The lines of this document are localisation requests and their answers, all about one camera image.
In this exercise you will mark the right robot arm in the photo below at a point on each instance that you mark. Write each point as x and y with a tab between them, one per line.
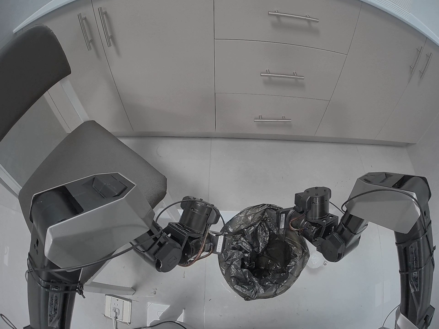
380	200

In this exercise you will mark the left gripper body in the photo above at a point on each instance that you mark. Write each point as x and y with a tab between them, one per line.
214	245

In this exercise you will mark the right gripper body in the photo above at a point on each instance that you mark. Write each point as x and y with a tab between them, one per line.
290	222

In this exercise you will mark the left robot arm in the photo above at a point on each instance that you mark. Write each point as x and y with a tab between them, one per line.
89	224

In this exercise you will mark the beige cabinet with drawers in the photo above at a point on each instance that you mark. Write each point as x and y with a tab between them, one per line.
164	63

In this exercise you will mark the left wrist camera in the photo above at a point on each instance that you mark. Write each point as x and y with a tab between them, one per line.
216	222

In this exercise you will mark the black plastic bag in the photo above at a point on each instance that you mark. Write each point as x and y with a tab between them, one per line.
247	279

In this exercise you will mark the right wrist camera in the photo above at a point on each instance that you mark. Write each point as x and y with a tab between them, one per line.
301	200

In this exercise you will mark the grey padded chair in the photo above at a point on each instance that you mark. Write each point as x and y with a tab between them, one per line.
89	156

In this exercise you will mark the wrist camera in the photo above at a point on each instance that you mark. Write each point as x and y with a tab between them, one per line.
216	222
301	200

